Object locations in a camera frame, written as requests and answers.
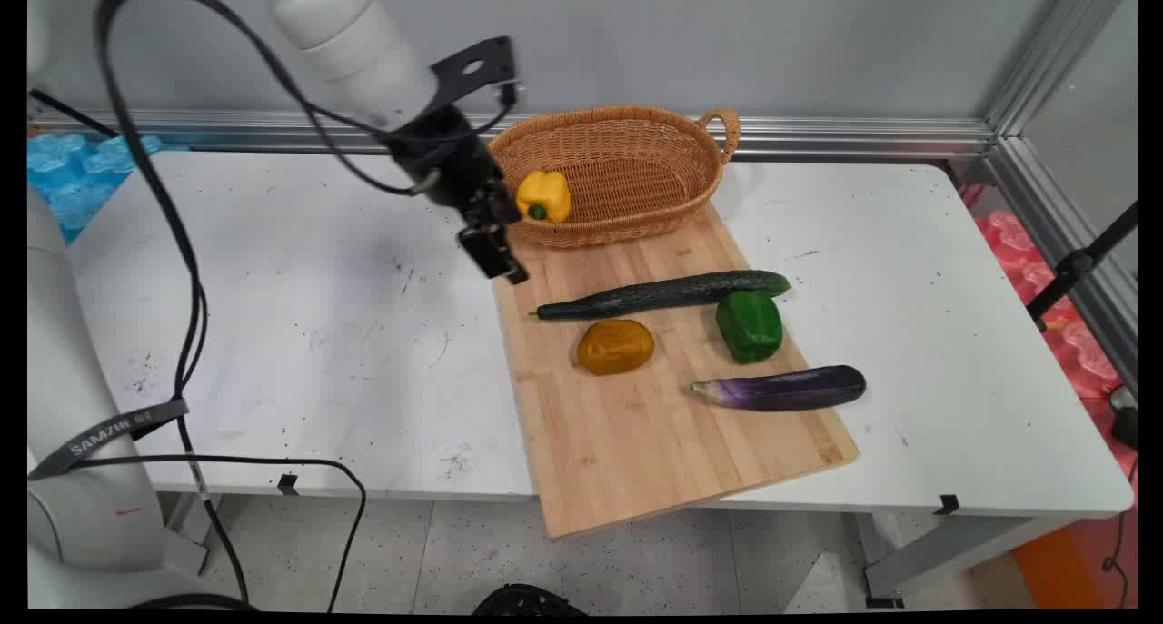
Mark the orange floor mat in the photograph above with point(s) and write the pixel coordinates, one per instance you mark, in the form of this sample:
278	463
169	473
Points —
1054	569

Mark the aluminium frame post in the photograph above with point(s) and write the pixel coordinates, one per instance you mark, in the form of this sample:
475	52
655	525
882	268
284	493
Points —
1036	56

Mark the yellow bell pepper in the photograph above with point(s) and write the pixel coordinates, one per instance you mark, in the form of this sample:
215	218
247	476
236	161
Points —
548	193

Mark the grey table leg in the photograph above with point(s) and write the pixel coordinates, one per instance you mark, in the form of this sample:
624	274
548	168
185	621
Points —
189	533
945	551

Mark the black table edge clip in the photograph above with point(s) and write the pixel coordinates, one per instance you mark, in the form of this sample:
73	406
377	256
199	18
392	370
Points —
288	483
948	504

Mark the pink foam mat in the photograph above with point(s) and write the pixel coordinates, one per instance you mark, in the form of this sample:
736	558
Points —
1081	342

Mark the woven wicker basket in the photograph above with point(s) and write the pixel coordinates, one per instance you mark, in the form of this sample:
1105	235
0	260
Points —
627	165

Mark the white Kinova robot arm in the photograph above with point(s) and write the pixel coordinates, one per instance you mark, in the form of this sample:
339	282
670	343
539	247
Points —
363	52

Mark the blue foam mat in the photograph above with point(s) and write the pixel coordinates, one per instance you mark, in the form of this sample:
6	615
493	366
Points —
68	179

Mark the wooden cutting board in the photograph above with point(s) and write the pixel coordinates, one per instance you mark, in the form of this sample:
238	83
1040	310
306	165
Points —
618	442

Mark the black tripod stand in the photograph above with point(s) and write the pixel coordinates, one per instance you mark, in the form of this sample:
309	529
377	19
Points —
1077	265

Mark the dark green cucumber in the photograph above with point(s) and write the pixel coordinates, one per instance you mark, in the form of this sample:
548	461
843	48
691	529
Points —
663	293

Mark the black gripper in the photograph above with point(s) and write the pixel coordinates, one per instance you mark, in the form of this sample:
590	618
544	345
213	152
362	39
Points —
445	156

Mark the purple eggplant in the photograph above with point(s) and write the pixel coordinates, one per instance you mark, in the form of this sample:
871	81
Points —
790	389

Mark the aluminium frame rail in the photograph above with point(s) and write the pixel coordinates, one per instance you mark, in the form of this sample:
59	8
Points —
818	136
1063	242

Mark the black round floor object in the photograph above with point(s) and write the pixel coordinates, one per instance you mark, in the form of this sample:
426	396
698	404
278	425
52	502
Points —
527	599

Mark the yellow-brown potato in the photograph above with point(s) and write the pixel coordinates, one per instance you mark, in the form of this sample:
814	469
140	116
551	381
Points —
615	347

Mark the green bell pepper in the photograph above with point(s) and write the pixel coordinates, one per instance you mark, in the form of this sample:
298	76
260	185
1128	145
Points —
750	326

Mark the black power adapter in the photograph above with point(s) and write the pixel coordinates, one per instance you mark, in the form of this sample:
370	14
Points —
1125	420

